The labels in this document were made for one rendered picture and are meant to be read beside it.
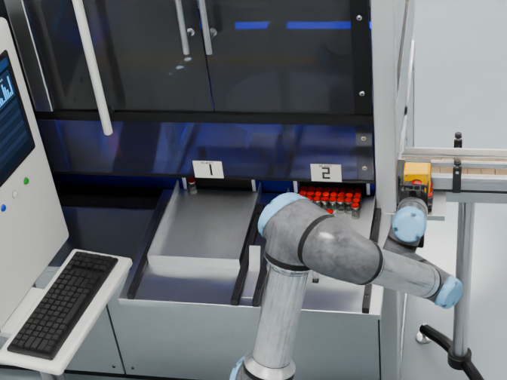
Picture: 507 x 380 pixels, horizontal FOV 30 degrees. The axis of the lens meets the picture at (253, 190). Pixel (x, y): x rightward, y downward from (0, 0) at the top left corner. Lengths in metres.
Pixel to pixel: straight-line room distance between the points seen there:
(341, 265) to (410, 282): 0.24
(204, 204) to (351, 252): 1.02
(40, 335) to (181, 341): 0.77
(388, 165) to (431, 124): 2.04
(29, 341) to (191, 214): 0.59
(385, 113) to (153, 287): 0.78
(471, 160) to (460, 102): 1.98
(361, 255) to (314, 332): 1.24
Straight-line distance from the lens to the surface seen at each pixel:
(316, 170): 2.65
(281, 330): 2.04
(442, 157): 2.85
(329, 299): 2.47
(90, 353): 3.43
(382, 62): 2.44
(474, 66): 5.10
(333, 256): 1.85
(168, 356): 3.32
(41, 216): 2.77
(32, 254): 2.76
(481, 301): 3.72
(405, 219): 2.19
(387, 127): 2.54
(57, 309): 2.67
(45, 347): 2.58
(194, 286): 2.56
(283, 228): 1.91
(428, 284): 2.11
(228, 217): 2.75
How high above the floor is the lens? 2.61
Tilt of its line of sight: 38 degrees down
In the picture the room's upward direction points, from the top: 7 degrees counter-clockwise
